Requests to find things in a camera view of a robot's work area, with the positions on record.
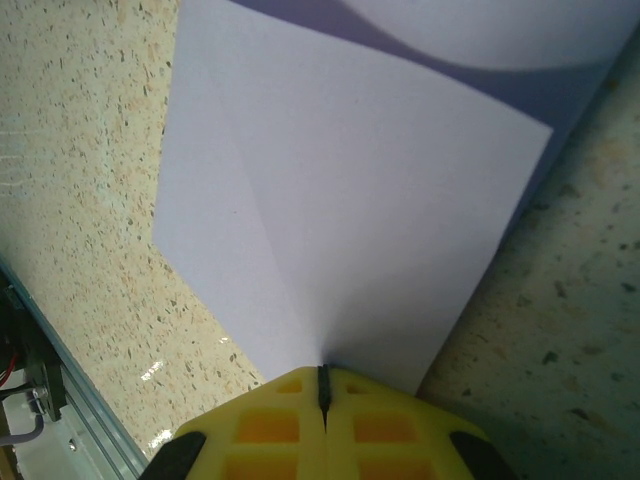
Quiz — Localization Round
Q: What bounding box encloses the purple paper sheet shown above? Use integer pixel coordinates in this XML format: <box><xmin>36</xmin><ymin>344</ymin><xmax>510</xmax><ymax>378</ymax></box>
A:
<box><xmin>152</xmin><ymin>0</ymin><xmax>640</xmax><ymax>396</ymax></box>

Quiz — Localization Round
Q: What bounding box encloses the long aluminium base rail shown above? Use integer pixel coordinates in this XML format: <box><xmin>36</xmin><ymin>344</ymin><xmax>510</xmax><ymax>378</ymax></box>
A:
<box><xmin>0</xmin><ymin>257</ymin><xmax>151</xmax><ymax>480</ymax></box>

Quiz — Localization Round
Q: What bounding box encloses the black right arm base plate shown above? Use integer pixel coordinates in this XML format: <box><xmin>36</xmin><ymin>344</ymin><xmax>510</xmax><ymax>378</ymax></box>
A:
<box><xmin>0</xmin><ymin>282</ymin><xmax>67</xmax><ymax>426</ymax></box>

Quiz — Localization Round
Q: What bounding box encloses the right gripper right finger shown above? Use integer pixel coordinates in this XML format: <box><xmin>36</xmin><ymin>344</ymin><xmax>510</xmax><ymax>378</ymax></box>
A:
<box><xmin>323</xmin><ymin>367</ymin><xmax>517</xmax><ymax>480</ymax></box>

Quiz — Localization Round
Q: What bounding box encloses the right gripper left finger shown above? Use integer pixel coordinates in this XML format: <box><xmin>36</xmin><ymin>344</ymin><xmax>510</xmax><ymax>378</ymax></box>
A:
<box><xmin>142</xmin><ymin>365</ymin><xmax>327</xmax><ymax>480</ymax></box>

